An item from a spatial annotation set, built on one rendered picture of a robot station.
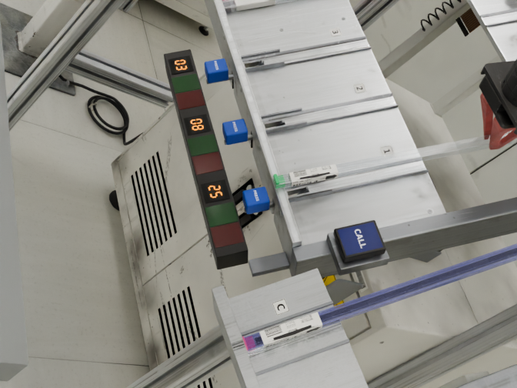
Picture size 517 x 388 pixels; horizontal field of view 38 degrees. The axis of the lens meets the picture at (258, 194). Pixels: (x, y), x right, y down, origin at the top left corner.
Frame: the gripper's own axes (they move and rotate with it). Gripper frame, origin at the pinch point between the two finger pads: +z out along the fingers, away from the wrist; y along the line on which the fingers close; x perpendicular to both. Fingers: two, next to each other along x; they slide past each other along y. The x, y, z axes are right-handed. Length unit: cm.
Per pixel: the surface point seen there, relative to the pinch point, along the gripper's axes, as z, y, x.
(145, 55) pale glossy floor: 98, 114, 23
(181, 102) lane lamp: 7.7, 18.4, 36.7
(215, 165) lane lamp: 7.4, 7.0, 34.7
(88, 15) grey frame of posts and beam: 30, 60, 45
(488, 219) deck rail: 1.8, -10.3, 5.0
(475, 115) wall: 146, 110, -112
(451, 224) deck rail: 1.9, -10.0, 9.8
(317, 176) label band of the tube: 1.9, -0.5, 24.2
